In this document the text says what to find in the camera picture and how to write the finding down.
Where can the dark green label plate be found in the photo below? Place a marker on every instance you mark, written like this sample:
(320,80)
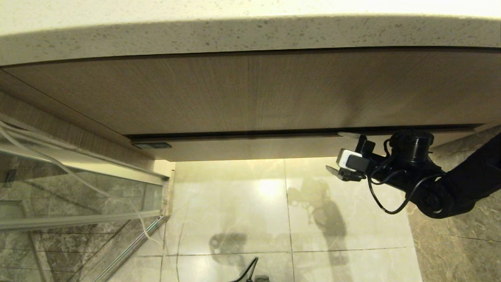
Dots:
(152,145)

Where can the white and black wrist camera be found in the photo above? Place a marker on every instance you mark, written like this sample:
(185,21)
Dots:
(352,159)

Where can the wooden vanity drawer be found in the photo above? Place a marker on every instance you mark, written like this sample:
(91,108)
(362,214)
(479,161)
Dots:
(274,148)

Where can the fixed wooden cabinet front panel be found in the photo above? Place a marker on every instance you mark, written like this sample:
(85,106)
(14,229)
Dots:
(250,92)

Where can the glass shower partition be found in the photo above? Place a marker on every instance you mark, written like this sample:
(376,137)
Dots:
(78,188)

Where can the speckled stone countertop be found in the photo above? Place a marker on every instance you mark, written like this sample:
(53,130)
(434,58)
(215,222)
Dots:
(250,31)

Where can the chrome floor rail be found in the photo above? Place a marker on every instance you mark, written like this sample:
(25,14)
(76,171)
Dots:
(133,246)

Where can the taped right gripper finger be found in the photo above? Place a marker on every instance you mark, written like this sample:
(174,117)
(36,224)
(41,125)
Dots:
(334,171)
(348,135)

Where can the wooden cabinet side panel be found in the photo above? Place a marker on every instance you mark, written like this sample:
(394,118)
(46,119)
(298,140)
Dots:
(39,112)

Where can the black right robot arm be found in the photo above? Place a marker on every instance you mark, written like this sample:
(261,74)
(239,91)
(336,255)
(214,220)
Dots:
(454,188)

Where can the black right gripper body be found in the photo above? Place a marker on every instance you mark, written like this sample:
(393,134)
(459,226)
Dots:
(366,145)

